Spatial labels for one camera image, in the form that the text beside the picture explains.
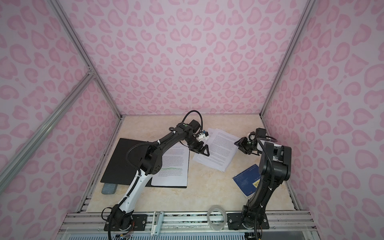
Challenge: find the aluminium corner post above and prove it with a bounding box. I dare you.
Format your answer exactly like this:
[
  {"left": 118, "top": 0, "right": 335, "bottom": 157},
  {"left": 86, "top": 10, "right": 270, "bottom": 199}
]
[
  {"left": 47, "top": 0, "right": 123, "bottom": 119},
  {"left": 260, "top": 0, "right": 318, "bottom": 120}
]

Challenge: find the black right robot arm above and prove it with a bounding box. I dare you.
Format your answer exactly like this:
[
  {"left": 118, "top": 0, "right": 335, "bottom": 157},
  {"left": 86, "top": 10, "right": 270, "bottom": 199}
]
[{"left": 235, "top": 137, "right": 292, "bottom": 230}]

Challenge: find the right back aluminium corner post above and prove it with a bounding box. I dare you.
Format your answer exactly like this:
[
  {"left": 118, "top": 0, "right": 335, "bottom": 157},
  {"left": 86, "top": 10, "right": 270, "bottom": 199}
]
[{"left": 260, "top": 0, "right": 318, "bottom": 120}]

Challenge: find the grey sponge block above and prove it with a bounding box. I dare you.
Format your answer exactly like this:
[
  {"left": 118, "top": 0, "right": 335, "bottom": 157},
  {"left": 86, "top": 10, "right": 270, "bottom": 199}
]
[{"left": 101, "top": 183, "right": 118, "bottom": 195}]

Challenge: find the blue booklet with yellow label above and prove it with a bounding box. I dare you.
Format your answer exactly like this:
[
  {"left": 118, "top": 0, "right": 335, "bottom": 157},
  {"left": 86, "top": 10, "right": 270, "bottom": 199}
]
[{"left": 233, "top": 164, "right": 261, "bottom": 198}]

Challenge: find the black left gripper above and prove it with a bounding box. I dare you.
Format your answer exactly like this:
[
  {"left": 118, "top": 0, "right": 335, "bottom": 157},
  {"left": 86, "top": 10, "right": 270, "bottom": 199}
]
[{"left": 185, "top": 136, "right": 211, "bottom": 156}]

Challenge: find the white folder with black inside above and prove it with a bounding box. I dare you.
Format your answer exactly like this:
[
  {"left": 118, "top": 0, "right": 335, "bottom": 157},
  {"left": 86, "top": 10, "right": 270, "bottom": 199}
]
[{"left": 100, "top": 137, "right": 190, "bottom": 189}]

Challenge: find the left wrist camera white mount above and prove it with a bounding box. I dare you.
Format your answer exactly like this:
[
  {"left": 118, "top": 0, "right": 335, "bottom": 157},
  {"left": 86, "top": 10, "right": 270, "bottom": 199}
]
[{"left": 196, "top": 130, "right": 209, "bottom": 142}]

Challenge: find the printed paper sheet green highlight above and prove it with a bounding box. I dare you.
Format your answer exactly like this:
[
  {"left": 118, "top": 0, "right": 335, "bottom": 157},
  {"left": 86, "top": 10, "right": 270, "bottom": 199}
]
[{"left": 151, "top": 143, "right": 190, "bottom": 188}]

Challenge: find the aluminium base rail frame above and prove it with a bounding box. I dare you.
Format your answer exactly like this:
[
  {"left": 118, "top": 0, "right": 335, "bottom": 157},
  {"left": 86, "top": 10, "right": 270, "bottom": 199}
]
[{"left": 57, "top": 211, "right": 320, "bottom": 240}]

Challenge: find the left back aluminium corner post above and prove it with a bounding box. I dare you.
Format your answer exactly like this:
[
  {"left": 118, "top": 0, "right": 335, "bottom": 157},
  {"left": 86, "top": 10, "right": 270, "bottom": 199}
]
[{"left": 47, "top": 0, "right": 123, "bottom": 119}]

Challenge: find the clear tape roll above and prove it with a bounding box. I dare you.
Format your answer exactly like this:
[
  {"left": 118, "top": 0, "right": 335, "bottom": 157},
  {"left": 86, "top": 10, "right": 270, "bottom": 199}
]
[{"left": 207, "top": 205, "right": 228, "bottom": 231}]

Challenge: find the diagonal aluminium frame bar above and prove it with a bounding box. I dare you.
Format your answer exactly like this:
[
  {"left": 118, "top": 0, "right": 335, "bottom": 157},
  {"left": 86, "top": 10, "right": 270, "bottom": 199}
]
[{"left": 1, "top": 71, "right": 95, "bottom": 193}]

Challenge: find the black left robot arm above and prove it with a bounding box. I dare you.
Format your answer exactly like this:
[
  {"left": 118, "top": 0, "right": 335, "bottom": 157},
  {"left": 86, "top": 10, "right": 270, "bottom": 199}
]
[{"left": 104, "top": 120, "right": 210, "bottom": 233}]

